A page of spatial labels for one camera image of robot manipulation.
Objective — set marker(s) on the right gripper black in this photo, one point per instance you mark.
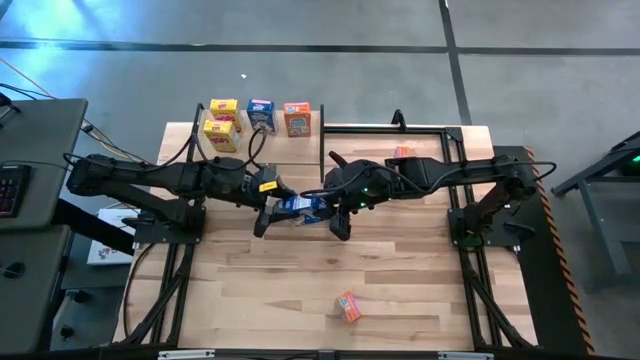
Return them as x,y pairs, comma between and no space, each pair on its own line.
355,187

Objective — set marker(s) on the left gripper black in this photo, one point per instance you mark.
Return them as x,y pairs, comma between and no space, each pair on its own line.
262,180

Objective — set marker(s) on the blue Frosted Flakes cereal box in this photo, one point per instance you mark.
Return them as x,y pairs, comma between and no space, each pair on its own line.
261,112
300,205

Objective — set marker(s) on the orange Mini Wheats cereal box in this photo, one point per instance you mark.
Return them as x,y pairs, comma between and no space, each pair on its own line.
297,120
348,307
402,151

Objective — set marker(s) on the yellow Corn Pops cereal box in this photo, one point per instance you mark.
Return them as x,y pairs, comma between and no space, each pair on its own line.
221,136
225,107

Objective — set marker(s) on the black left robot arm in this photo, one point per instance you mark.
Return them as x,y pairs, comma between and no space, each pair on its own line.
150,175

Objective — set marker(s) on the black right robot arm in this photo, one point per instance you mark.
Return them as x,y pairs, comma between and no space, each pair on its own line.
450,170

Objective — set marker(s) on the white printed sheet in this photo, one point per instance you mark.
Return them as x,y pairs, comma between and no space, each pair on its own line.
107,252

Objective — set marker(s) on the black mat with hazard stripe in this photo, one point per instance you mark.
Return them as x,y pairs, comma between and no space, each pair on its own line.
545,280

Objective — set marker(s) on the dark grey desk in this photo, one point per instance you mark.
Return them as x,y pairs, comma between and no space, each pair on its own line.
30,300
45,145

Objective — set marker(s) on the black keyboard with purple keys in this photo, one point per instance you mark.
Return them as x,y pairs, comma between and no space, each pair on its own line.
12,192

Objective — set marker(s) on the grey metal stand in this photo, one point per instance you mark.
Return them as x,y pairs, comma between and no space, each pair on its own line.
605,230

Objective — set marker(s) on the black metal rig frame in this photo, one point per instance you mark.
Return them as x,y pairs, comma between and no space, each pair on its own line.
380,130

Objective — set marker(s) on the black clamp on frame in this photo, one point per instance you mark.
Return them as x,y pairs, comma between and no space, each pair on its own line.
399,120

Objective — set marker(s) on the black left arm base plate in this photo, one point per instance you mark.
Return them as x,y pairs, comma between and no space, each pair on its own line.
165,235

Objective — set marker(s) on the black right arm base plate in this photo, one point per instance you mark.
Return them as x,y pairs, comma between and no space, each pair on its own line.
500,241

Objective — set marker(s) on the white bracket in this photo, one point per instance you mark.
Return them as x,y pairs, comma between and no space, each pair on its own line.
186,354
465,356

